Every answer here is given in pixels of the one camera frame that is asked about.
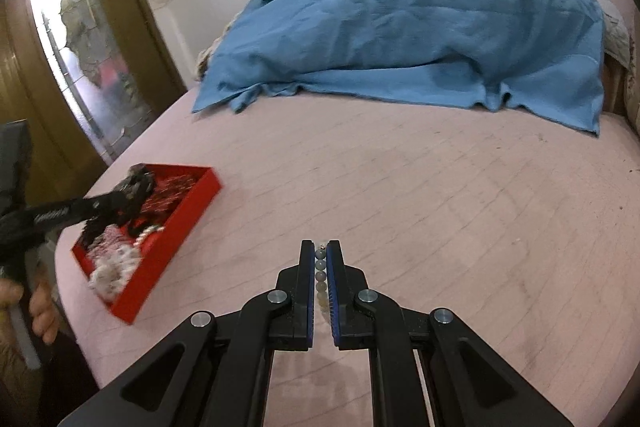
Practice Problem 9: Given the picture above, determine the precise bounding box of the white pearl bracelet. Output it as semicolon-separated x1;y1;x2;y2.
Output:
130;223;166;251

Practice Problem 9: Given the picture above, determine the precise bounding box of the red white checked scrunchie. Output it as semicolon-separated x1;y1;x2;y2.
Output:
87;225;134;263

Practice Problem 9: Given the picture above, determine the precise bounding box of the red polka dot scrunchie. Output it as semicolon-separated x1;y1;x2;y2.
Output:
140;174;195;220

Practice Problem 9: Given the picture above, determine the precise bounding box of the white dotted scrunchie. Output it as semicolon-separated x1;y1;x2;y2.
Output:
89;251;141;303

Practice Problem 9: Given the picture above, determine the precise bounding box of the person's left hand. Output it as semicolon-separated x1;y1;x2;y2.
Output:
1;275;60;346

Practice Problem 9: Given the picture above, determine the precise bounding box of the red shallow tray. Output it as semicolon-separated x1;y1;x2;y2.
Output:
70;162;222;325

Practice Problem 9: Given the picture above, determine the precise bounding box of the brown glass panel door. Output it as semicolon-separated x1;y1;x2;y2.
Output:
1;0;186;205

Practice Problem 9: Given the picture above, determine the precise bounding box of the patterned cream blanket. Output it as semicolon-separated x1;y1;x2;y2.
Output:
194;22;233;82

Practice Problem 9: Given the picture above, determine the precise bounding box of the pink quilted mattress cover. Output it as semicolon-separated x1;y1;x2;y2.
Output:
55;92;639;426

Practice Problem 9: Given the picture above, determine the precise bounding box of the striped beige pillow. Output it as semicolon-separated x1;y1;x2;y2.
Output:
602;13;639;132

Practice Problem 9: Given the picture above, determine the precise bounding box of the blue cloth blanket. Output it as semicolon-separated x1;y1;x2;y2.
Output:
194;0;605;133

